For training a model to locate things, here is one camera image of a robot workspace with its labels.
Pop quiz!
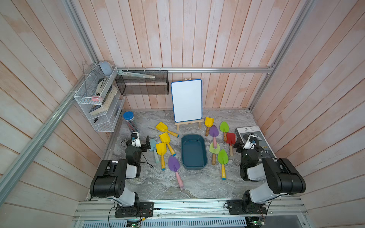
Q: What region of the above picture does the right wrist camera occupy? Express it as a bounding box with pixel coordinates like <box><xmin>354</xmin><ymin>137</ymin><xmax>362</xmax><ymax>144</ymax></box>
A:
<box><xmin>243</xmin><ymin>134</ymin><xmax>261</xmax><ymax>150</ymax></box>

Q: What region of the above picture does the blue lid pencil tube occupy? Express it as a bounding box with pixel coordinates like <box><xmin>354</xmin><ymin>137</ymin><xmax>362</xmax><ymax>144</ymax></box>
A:
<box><xmin>123</xmin><ymin>111</ymin><xmax>139</xmax><ymax>133</ymax></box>

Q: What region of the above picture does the purple shovel pink handle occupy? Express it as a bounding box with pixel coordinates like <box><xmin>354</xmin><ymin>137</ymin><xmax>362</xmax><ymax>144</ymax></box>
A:
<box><xmin>168</xmin><ymin>156</ymin><xmax>184</xmax><ymax>189</ymax></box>

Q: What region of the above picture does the lime shovel wooden handle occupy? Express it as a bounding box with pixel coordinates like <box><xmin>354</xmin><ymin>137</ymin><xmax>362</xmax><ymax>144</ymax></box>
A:
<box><xmin>209</xmin><ymin>142</ymin><xmax>220</xmax><ymax>165</ymax></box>

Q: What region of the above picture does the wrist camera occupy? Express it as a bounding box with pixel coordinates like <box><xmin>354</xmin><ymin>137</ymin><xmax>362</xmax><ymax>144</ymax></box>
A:
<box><xmin>131</xmin><ymin>132</ymin><xmax>141</xmax><ymax>147</ymax></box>
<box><xmin>243</xmin><ymin>134</ymin><xmax>261</xmax><ymax>150</ymax></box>

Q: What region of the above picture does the dark teal storage box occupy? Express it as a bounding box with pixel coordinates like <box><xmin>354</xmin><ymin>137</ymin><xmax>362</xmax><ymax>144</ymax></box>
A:
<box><xmin>181</xmin><ymin>134</ymin><xmax>208</xmax><ymax>170</ymax></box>

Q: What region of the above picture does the black cover book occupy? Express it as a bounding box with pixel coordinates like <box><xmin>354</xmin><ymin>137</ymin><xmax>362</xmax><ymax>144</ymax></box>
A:
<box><xmin>235</xmin><ymin>126</ymin><xmax>276</xmax><ymax>159</ymax></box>

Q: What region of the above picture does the yellow shovel wooden handle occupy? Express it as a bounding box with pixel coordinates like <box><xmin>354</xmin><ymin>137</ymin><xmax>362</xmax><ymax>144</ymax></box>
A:
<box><xmin>204</xmin><ymin>117</ymin><xmax>214</xmax><ymax>136</ymax></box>

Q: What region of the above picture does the grey round object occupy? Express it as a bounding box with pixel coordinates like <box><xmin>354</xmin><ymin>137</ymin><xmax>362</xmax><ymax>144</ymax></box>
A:
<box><xmin>99</xmin><ymin>61</ymin><xmax>113</xmax><ymax>77</ymax></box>

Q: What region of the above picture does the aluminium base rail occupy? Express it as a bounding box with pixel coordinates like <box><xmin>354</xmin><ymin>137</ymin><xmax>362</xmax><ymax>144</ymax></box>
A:
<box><xmin>73</xmin><ymin>196</ymin><xmax>308</xmax><ymax>221</ymax></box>

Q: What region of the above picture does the purple trowel pink handle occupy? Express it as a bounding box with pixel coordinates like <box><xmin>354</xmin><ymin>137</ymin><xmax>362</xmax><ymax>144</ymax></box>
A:
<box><xmin>209</xmin><ymin>125</ymin><xmax>219</xmax><ymax>148</ymax></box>

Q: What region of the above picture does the yellow shovel blue tip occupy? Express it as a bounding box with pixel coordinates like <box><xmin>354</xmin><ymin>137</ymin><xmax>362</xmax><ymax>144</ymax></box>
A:
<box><xmin>156</xmin><ymin>142</ymin><xmax>166</xmax><ymax>171</ymax></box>

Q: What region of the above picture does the white board blue frame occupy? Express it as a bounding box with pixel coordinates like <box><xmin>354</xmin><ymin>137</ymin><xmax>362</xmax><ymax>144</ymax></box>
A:
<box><xmin>171</xmin><ymin>79</ymin><xmax>202</xmax><ymax>123</ymax></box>

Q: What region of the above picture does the small wooden easel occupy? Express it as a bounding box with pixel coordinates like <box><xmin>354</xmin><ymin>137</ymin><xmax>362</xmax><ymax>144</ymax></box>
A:
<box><xmin>175</xmin><ymin>119</ymin><xmax>204</xmax><ymax>132</ymax></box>

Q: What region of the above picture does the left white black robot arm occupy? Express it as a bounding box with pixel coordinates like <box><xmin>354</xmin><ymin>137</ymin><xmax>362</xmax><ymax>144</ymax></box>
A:
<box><xmin>90</xmin><ymin>132</ymin><xmax>154</xmax><ymax>220</ymax></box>

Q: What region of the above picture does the green ruler on basket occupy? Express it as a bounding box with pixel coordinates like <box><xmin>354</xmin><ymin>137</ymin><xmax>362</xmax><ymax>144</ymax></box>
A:
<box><xmin>118</xmin><ymin>70</ymin><xmax>156</xmax><ymax>79</ymax></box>

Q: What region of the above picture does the black mesh wall basket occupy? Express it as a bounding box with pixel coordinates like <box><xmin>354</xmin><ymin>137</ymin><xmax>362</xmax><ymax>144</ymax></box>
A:
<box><xmin>115</xmin><ymin>70</ymin><xmax>169</xmax><ymax>96</ymax></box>

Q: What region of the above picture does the yellow scoop orange handle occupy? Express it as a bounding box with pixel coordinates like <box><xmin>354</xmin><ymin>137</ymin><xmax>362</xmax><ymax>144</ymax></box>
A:
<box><xmin>156</xmin><ymin>122</ymin><xmax>179</xmax><ymax>138</ymax></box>

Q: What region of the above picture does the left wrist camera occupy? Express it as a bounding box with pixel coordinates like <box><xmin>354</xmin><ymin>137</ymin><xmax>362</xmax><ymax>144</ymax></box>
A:
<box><xmin>131</xmin><ymin>132</ymin><xmax>141</xmax><ymax>147</ymax></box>

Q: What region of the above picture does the green trowel wooden handle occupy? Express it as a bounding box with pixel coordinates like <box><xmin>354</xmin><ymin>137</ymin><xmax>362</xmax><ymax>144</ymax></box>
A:
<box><xmin>220</xmin><ymin>121</ymin><xmax>230</xmax><ymax>143</ymax></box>

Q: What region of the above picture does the white wire shelf rack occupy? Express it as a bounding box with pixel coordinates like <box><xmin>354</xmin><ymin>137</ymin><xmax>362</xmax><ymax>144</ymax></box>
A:
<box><xmin>74</xmin><ymin>64</ymin><xmax>125</xmax><ymax>133</ymax></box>

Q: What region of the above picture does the book in wire shelf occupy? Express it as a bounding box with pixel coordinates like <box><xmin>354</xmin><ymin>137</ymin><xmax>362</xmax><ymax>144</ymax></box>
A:
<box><xmin>89</xmin><ymin>85</ymin><xmax>118</xmax><ymax>116</ymax></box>

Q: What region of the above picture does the green trowel yellow handle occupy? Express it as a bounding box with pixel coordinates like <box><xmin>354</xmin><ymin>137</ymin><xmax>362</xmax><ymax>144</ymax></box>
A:
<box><xmin>218</xmin><ymin>149</ymin><xmax>229</xmax><ymax>180</ymax></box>

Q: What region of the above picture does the light blue small shovel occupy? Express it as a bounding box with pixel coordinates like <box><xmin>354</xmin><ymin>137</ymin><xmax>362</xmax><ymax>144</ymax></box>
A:
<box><xmin>149</xmin><ymin>139</ymin><xmax>160</xmax><ymax>163</ymax></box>

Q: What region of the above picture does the yellow shovel orange handle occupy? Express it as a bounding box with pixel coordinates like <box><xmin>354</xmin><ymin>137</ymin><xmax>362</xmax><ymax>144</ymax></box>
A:
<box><xmin>159</xmin><ymin>133</ymin><xmax>176</xmax><ymax>156</ymax></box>

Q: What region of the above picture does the red shovel wooden handle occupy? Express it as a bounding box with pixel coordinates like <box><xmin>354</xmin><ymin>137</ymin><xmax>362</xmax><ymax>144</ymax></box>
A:
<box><xmin>226</xmin><ymin>133</ymin><xmax>236</xmax><ymax>156</ymax></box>

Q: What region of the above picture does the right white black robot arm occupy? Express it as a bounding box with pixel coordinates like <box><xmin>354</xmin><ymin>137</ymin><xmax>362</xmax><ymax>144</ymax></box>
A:
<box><xmin>225</xmin><ymin>135</ymin><xmax>306</xmax><ymax>215</ymax></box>

